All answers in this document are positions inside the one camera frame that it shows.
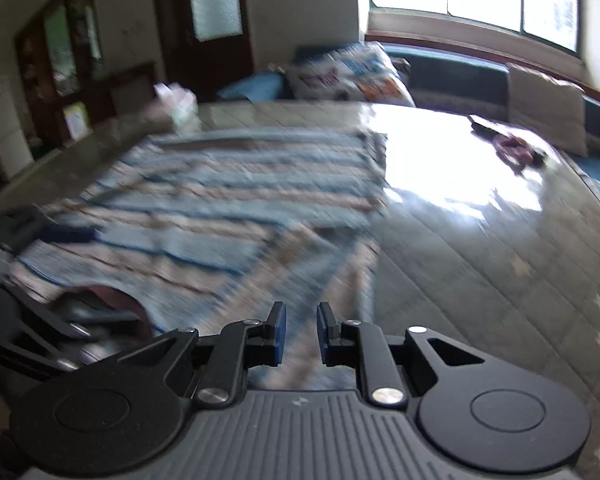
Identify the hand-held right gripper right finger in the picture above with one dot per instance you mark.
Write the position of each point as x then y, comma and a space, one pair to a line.
322, 334

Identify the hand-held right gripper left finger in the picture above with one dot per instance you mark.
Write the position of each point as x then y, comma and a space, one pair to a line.
278, 332

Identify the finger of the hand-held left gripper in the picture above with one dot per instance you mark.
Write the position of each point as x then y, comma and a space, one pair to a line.
45, 315
55, 234

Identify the striped blue beige towel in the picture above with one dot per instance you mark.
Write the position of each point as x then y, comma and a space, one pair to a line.
205, 220

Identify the white fridge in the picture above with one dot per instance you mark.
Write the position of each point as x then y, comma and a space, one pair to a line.
2, 125

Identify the dark wooden cabinet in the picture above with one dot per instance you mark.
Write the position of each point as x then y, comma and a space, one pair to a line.
35, 60

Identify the tissue box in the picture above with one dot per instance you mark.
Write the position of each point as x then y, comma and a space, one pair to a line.
182, 107

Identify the dark wooden door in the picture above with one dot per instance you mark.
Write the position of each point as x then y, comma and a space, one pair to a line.
180, 60

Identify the blue cushion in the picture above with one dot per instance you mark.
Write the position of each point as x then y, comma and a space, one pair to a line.
250, 89

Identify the printed colourful pillow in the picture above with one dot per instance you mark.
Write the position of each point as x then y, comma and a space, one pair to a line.
350, 72

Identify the dark remote control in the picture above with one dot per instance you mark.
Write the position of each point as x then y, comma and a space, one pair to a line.
482, 124

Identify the small pink object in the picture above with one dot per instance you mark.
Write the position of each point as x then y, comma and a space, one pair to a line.
515, 147

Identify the teal sofa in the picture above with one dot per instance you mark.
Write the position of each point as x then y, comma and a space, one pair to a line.
455, 77

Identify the beige pillow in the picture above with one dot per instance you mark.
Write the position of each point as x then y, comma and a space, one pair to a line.
545, 105

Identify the yellow picture frame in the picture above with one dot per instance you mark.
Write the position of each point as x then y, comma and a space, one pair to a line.
75, 120

